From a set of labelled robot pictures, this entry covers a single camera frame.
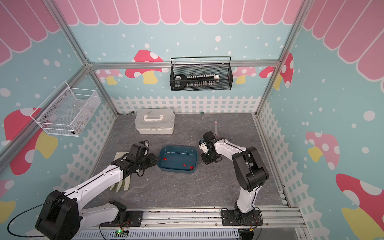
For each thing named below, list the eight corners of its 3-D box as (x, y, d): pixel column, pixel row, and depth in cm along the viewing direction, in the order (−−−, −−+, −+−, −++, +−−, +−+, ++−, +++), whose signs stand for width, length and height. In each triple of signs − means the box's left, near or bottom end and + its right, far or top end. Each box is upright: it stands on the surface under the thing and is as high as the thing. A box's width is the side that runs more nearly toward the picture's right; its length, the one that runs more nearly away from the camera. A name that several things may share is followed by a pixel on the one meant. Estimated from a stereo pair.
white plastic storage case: (138, 136, 109) (132, 124, 99) (145, 114, 124) (141, 101, 114) (173, 136, 109) (171, 124, 99) (176, 114, 124) (174, 101, 114)
